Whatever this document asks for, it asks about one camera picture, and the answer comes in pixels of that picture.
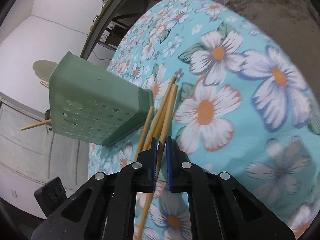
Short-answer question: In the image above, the wooden chopstick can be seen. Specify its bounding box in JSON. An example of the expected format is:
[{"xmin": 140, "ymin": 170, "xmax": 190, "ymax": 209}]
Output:
[
  {"xmin": 137, "ymin": 85, "xmax": 178, "ymax": 239},
  {"xmin": 21, "ymin": 119, "xmax": 52, "ymax": 131},
  {"xmin": 135, "ymin": 106, "xmax": 154, "ymax": 161},
  {"xmin": 143, "ymin": 76, "xmax": 176, "ymax": 151}
]

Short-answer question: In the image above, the cream plastic ladle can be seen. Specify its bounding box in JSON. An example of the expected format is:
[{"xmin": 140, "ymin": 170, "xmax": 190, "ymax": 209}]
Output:
[{"xmin": 33, "ymin": 60, "xmax": 57, "ymax": 82}]

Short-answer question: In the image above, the white door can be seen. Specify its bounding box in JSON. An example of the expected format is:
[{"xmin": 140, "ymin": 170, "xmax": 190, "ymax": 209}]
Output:
[{"xmin": 0, "ymin": 92, "xmax": 90, "ymax": 193}]

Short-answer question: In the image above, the green plastic utensil holder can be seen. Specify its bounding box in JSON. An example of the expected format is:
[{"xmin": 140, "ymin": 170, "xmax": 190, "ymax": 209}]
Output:
[{"xmin": 49, "ymin": 52, "xmax": 153, "ymax": 147}]

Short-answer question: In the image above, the floral turquoise tablecloth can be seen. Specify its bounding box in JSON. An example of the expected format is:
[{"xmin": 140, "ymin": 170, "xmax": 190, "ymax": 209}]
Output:
[{"xmin": 87, "ymin": 0, "xmax": 320, "ymax": 240}]

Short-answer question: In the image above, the wooden top metal table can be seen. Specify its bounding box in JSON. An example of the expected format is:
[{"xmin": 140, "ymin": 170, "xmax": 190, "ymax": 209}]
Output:
[{"xmin": 80, "ymin": 0, "xmax": 151, "ymax": 61}]

